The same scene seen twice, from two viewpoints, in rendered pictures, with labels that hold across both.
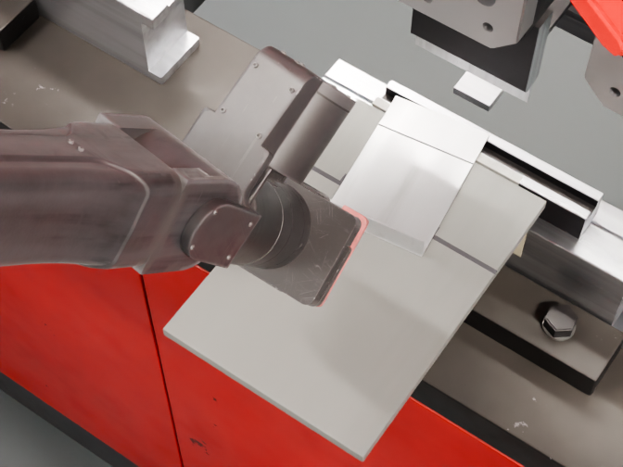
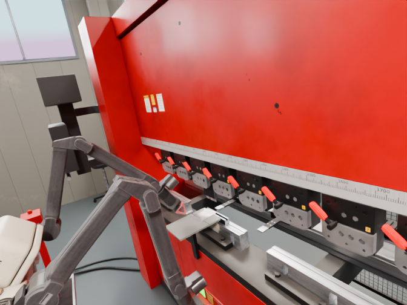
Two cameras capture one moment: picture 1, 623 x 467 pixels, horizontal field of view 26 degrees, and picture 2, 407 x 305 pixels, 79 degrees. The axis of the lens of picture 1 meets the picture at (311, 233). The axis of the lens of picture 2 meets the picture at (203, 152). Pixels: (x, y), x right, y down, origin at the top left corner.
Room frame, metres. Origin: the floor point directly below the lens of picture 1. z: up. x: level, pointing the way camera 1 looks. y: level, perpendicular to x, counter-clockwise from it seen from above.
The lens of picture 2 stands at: (-0.58, -0.62, 1.72)
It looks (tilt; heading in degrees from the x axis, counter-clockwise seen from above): 15 degrees down; 22
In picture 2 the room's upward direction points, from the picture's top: 9 degrees counter-clockwise
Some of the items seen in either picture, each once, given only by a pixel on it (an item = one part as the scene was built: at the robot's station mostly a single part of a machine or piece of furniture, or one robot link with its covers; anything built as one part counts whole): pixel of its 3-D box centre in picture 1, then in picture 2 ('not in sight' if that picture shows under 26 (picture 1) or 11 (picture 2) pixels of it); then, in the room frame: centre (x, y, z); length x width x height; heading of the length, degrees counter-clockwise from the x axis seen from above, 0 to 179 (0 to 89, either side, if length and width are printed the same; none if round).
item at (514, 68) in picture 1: (476, 31); (210, 192); (0.65, -0.12, 1.13); 0.10 x 0.02 x 0.10; 55
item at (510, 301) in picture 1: (453, 275); (212, 235); (0.57, -0.12, 0.89); 0.30 x 0.05 x 0.03; 55
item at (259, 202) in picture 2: not in sight; (255, 187); (0.43, -0.43, 1.26); 0.15 x 0.09 x 0.17; 55
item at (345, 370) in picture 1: (360, 266); (192, 223); (0.52, -0.04, 1.00); 0.26 x 0.18 x 0.01; 145
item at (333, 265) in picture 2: not in sight; (352, 255); (0.62, -0.83, 0.81); 0.64 x 0.08 x 0.14; 145
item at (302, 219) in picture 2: not in sight; (295, 200); (0.32, -0.59, 1.26); 0.15 x 0.09 x 0.17; 55
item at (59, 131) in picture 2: not in sight; (62, 146); (0.86, 1.20, 1.42); 0.45 x 0.12 x 0.36; 52
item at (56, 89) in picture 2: not in sight; (70, 131); (0.96, 1.19, 1.52); 0.51 x 0.25 x 0.85; 52
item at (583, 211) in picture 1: (483, 157); (215, 215); (0.63, -0.14, 0.99); 0.20 x 0.03 x 0.03; 55
